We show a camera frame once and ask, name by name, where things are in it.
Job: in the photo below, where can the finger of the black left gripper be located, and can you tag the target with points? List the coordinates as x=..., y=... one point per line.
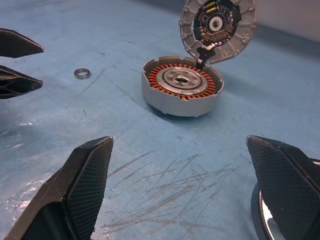
x=22, y=83
x=17, y=45

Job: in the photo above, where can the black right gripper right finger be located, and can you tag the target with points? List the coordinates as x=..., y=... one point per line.
x=287, y=190

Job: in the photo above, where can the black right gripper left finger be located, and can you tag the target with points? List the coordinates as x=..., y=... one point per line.
x=80, y=190

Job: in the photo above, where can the round grey black object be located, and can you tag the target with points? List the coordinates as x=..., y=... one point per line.
x=175, y=105

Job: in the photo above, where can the silver motor cover circuit board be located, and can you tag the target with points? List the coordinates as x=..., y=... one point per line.
x=240, y=32

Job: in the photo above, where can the shiny silver round disc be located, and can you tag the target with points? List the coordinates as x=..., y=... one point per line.
x=262, y=215

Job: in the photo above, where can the blue plastic table cover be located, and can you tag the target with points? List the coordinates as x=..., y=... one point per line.
x=150, y=150

